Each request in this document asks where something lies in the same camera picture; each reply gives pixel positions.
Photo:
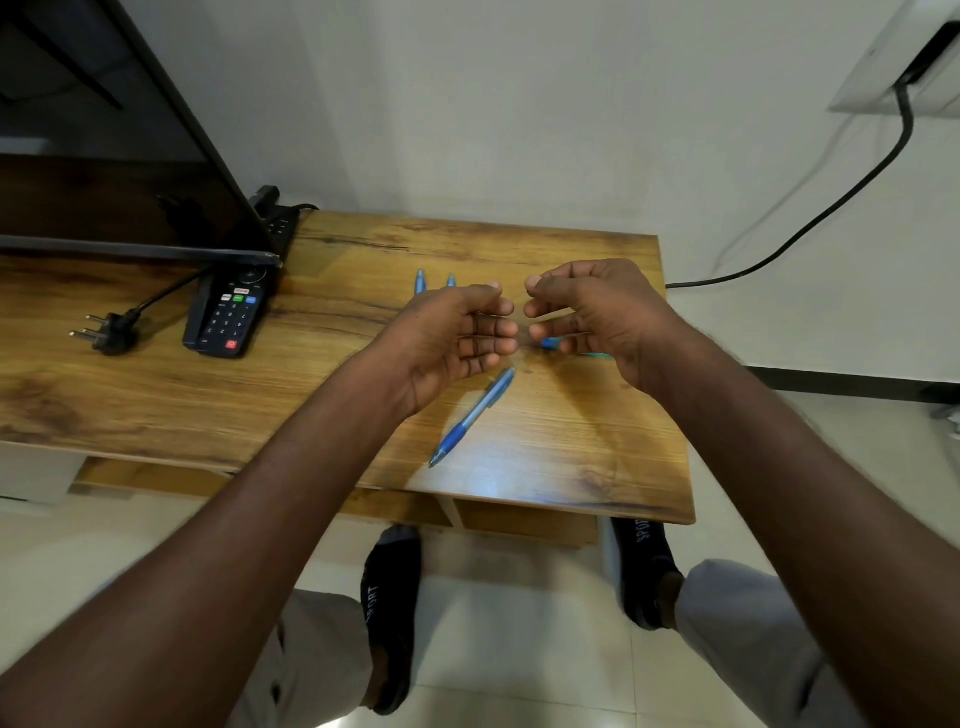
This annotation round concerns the person's right forearm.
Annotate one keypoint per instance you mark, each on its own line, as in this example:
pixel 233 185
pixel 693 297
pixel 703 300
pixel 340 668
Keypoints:
pixel 810 540

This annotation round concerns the black remote control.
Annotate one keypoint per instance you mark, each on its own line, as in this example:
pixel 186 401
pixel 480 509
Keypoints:
pixel 229 315

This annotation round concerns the black television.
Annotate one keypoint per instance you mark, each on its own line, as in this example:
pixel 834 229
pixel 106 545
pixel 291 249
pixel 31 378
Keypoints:
pixel 112 172

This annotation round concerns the teal lead refill tube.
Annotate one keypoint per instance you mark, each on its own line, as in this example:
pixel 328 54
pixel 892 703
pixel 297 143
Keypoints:
pixel 551 343

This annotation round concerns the black power strip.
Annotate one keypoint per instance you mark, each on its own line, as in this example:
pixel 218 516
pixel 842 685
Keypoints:
pixel 279 221

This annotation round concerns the person's right black sock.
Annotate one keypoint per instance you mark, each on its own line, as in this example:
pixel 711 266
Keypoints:
pixel 641 570

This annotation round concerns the person's left black sock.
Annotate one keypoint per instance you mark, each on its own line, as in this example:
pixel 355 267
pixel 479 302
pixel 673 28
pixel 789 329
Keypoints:
pixel 390 600

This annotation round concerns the person's black sock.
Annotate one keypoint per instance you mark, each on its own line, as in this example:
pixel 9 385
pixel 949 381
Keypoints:
pixel 641 570
pixel 390 600

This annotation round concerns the person's right hand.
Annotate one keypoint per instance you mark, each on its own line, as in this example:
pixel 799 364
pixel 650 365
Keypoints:
pixel 622 315

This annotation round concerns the person's left hand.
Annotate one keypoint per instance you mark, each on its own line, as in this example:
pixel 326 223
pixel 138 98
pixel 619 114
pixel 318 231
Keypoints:
pixel 435 345

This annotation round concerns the person's left grey trouser leg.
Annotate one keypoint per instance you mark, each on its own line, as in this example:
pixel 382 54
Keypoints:
pixel 330 652

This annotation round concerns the person's right grey trouser leg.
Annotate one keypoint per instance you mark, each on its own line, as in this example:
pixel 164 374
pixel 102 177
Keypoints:
pixel 735 622

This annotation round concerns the white wall socket panel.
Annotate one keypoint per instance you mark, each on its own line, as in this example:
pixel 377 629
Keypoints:
pixel 877 67

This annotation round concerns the person's grey trouser leg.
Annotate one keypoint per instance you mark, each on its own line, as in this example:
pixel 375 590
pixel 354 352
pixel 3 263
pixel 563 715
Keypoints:
pixel 330 652
pixel 735 622

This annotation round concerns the person's left forearm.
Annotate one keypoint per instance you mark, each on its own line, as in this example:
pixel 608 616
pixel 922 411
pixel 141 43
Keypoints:
pixel 202 570

